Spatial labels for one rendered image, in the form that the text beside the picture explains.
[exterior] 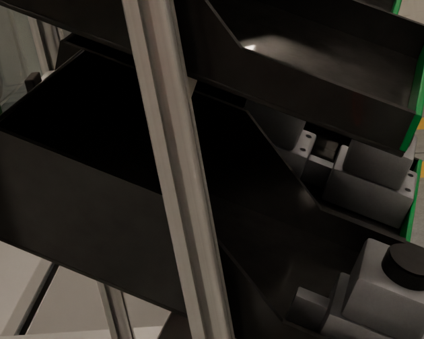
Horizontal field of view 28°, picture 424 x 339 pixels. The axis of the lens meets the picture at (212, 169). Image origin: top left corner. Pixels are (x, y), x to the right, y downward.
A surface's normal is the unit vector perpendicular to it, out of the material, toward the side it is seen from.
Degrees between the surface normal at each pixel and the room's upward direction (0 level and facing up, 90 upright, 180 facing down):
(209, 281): 90
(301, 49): 25
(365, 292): 90
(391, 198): 90
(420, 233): 0
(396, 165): 90
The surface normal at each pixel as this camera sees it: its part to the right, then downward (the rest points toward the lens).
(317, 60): 0.26, -0.81
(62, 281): 0.98, -0.09
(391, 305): -0.28, 0.45
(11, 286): -0.16, -0.89
